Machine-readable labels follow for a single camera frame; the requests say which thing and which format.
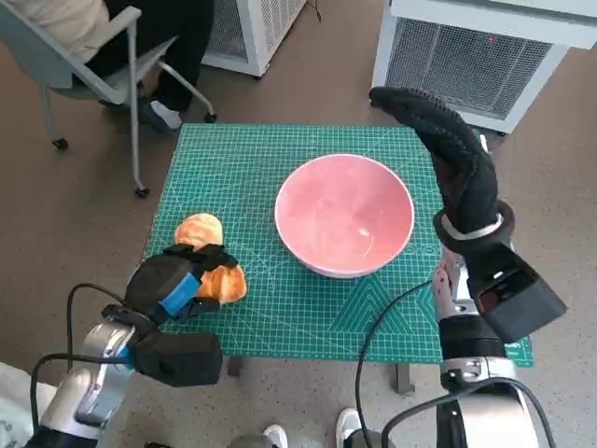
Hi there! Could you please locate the white shoe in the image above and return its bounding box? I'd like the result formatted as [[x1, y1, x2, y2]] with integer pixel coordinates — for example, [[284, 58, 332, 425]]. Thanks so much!
[[263, 422, 289, 448], [336, 405, 367, 442]]

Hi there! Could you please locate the right black gloved robot hand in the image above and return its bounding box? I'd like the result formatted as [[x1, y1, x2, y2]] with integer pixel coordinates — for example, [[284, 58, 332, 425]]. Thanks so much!
[[368, 86, 499, 237]]

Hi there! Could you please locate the small white mesh cabinet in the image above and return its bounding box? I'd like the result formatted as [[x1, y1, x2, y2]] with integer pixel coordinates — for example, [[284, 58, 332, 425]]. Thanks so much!
[[201, 0, 309, 79]]

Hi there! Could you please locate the green cutting mat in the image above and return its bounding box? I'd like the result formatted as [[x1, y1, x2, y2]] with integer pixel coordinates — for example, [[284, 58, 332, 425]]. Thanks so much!
[[142, 122, 535, 370]]

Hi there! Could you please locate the pink bowl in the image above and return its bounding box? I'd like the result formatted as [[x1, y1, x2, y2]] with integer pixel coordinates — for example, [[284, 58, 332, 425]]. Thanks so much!
[[273, 153, 416, 280]]

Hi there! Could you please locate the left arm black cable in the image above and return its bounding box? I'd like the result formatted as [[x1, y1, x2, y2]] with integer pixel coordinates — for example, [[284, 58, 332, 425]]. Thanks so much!
[[30, 283, 136, 426]]

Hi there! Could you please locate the right shoulder black cable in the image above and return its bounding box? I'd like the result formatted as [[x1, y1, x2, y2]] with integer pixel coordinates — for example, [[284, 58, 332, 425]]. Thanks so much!
[[380, 377, 559, 448]]

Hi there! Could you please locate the grey office chair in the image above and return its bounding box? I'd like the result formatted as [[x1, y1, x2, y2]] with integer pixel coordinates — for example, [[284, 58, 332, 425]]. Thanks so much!
[[0, 0, 218, 197]]

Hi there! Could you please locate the long striped toy bread loaf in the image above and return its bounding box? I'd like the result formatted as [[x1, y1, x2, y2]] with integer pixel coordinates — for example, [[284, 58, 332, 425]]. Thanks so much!
[[193, 260, 247, 305]]

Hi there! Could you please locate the large white mesh cabinet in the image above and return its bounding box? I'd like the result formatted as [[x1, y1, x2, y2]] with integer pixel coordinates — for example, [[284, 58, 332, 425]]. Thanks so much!
[[370, 0, 597, 136]]

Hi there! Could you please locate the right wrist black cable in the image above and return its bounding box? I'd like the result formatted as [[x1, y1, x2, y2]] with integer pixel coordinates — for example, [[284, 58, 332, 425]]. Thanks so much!
[[354, 279, 435, 448]]

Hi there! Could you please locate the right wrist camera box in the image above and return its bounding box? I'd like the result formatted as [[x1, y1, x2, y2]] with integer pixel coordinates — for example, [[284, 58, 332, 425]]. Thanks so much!
[[465, 240, 569, 344]]

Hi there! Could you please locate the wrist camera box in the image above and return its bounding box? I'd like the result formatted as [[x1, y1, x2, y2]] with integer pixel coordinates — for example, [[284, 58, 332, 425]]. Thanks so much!
[[132, 331, 224, 387], [465, 240, 569, 344]]

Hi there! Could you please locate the round toy bread bun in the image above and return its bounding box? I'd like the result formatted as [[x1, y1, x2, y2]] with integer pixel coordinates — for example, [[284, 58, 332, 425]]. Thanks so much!
[[174, 213, 224, 248]]

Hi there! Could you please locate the white bag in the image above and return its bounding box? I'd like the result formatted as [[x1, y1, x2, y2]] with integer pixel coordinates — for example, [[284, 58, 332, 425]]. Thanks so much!
[[0, 361, 36, 448]]

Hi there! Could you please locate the left bare black robot hand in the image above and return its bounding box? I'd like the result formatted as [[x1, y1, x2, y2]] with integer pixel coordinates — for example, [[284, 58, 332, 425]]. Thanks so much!
[[124, 242, 242, 326]]

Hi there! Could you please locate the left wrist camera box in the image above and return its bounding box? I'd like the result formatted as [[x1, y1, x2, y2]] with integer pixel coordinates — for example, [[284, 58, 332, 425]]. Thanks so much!
[[132, 331, 224, 387]]

